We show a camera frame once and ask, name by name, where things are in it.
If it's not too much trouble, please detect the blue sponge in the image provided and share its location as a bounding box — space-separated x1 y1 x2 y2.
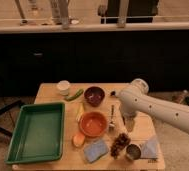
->
84 139 109 163

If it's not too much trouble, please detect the bunch of dark grapes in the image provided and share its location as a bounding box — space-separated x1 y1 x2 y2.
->
110 133 131 159

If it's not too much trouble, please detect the green plastic tray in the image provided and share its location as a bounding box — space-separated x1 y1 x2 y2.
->
6 102 65 164

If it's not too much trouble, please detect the wooden handled brush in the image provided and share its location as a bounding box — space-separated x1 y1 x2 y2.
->
110 91 118 98

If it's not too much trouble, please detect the metal fork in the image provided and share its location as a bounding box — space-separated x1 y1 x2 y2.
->
109 105 115 130

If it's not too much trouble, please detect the orange peach toy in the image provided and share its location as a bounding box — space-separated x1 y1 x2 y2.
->
72 132 85 147

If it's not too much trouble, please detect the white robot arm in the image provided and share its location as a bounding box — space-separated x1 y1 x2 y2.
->
118 78 189 134

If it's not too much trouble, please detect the green pepper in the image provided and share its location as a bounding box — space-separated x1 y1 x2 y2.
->
64 89 84 101

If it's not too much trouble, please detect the yellow banana toy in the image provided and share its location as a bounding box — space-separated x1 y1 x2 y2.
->
76 103 85 122

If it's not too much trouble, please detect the orange bowl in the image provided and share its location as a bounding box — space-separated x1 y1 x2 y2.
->
79 112 108 138

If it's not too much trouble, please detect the purple bowl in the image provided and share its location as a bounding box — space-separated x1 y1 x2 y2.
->
84 86 105 107

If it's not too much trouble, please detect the grey folded cloth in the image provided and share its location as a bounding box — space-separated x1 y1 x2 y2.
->
141 136 158 159

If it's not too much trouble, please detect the metal cup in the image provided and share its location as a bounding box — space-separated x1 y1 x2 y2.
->
126 144 141 160

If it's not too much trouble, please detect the white paper cup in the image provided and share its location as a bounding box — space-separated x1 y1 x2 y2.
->
56 80 70 96

